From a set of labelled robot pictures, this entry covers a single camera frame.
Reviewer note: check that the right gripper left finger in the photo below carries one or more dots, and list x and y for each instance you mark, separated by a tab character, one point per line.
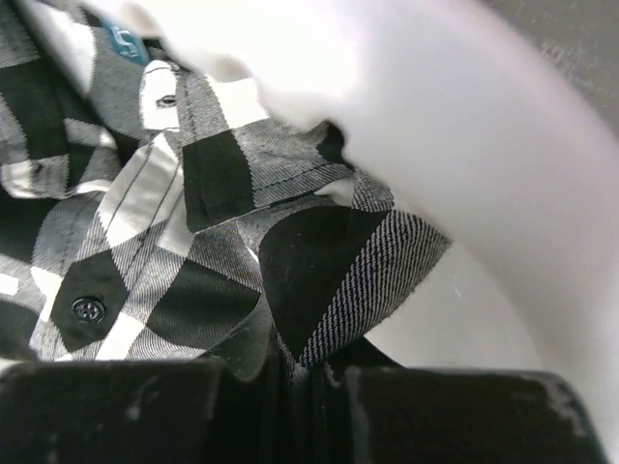
227	406

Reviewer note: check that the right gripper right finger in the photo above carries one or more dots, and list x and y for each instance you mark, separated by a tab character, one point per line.
368	409

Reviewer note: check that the black white plaid shirt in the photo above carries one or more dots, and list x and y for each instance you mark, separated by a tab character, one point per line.
148	212

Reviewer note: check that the white plastic basin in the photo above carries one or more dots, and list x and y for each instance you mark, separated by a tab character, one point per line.
472	131

